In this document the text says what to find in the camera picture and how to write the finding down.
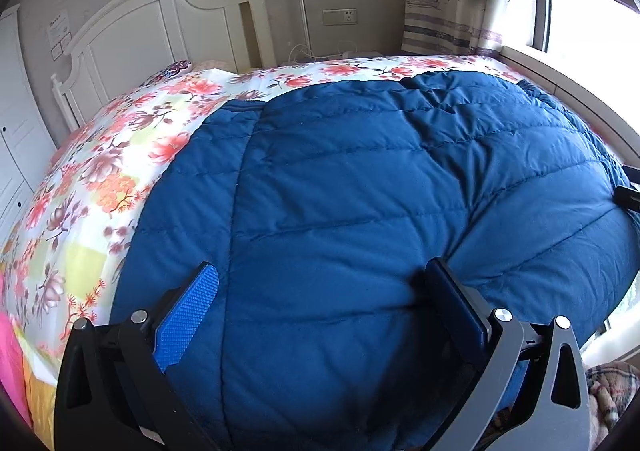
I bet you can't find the white cable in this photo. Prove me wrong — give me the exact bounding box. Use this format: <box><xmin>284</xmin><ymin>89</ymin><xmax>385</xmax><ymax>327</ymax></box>
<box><xmin>287</xmin><ymin>44</ymin><xmax>346</xmax><ymax>64</ymax></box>

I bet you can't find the beige pink pillow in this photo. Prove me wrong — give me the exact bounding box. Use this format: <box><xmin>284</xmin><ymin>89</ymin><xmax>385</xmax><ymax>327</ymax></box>
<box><xmin>192</xmin><ymin>58</ymin><xmax>241</xmax><ymax>74</ymax></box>

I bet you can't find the plaid cloth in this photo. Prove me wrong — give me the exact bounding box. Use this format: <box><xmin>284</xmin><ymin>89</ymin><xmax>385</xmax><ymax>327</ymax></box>
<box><xmin>582</xmin><ymin>361</ymin><xmax>640</xmax><ymax>432</ymax></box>

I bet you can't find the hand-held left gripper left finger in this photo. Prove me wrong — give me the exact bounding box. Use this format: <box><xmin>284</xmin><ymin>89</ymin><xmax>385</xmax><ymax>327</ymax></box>
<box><xmin>52</xmin><ymin>261</ymin><xmax>221</xmax><ymax>451</ymax></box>

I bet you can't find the thin metal pole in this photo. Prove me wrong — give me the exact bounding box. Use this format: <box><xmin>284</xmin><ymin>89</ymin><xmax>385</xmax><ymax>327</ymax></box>
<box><xmin>295</xmin><ymin>0</ymin><xmax>313</xmax><ymax>61</ymax></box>

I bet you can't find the patterned blue red pillow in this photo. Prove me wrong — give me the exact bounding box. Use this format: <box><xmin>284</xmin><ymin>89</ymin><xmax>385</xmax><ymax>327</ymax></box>
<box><xmin>137</xmin><ymin>60</ymin><xmax>193</xmax><ymax>88</ymax></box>

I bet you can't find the wall socket plate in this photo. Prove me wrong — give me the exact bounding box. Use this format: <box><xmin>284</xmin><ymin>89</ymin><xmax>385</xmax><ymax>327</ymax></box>
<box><xmin>321</xmin><ymin>8</ymin><xmax>359</xmax><ymax>27</ymax></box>

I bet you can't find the white wardrobe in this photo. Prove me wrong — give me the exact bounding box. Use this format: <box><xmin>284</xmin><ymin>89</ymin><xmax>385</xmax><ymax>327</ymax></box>
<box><xmin>0</xmin><ymin>6</ymin><xmax>58</xmax><ymax>237</ymax></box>

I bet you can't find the beige window sill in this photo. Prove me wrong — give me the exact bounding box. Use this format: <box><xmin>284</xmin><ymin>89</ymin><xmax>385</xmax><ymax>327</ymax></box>
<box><xmin>500</xmin><ymin>45</ymin><xmax>640</xmax><ymax>167</ymax></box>

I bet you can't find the floral printed blanket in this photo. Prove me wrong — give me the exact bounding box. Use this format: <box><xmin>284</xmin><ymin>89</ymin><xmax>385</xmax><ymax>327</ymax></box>
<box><xmin>0</xmin><ymin>54</ymin><xmax>526</xmax><ymax>397</ymax></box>

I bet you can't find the pink cloth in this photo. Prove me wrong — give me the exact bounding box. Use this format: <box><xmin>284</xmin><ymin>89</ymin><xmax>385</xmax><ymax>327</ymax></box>
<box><xmin>0</xmin><ymin>276</ymin><xmax>33</xmax><ymax>427</ymax></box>

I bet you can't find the paper wall label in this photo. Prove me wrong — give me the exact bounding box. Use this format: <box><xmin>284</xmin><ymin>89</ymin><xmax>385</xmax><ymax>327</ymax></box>
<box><xmin>47</xmin><ymin>14</ymin><xmax>73</xmax><ymax>59</ymax></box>

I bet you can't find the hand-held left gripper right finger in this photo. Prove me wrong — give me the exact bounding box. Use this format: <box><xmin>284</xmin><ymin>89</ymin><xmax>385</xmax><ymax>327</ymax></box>
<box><xmin>424</xmin><ymin>257</ymin><xmax>594</xmax><ymax>451</ymax></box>

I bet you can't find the blue quilted down jacket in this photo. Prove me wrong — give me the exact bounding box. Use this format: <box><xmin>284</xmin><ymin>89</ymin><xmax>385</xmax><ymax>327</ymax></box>
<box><xmin>109</xmin><ymin>70</ymin><xmax>640</xmax><ymax>451</ymax></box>

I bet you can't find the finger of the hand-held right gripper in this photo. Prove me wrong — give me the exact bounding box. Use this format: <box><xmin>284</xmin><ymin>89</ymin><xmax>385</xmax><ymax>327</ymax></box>
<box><xmin>612</xmin><ymin>185</ymin><xmax>640</xmax><ymax>214</ymax></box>

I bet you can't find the window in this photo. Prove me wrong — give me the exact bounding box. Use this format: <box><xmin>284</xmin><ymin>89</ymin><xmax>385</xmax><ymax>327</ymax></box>
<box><xmin>530</xmin><ymin>0</ymin><xmax>640</xmax><ymax>82</ymax></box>

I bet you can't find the white wooden bed headboard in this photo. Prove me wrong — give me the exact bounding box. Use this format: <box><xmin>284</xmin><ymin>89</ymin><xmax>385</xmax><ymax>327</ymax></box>
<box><xmin>50</xmin><ymin>0</ymin><xmax>278</xmax><ymax>132</ymax></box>

